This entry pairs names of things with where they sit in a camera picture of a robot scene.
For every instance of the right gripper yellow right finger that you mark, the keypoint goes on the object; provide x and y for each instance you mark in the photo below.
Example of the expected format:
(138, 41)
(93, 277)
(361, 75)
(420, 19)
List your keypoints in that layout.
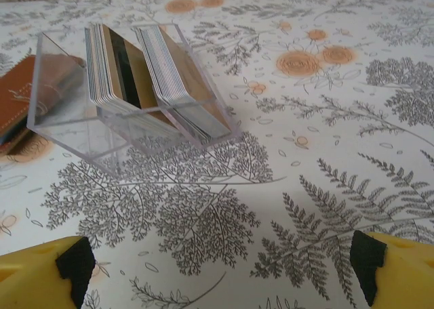
(407, 278)

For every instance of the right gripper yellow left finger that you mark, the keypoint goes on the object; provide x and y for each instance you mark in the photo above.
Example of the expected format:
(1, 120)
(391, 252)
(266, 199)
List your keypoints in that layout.
(27, 282)

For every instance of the clear acrylic card box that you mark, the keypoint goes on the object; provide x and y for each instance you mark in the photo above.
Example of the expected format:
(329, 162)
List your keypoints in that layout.
(68, 133)

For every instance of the brown leather card holder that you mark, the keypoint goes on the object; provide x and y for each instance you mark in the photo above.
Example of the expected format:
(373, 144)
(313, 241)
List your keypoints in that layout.
(13, 95)

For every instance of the card stack with gold card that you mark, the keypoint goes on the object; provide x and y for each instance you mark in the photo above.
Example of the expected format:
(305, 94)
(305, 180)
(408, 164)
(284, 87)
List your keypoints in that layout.
(101, 68)

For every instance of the card stack with silver card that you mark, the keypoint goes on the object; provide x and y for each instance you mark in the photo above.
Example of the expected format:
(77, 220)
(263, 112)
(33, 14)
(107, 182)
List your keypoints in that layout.
(176, 68)

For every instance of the floral patterned table cover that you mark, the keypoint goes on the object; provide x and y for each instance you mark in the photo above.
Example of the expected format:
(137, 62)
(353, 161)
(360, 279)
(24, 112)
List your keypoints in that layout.
(305, 153)

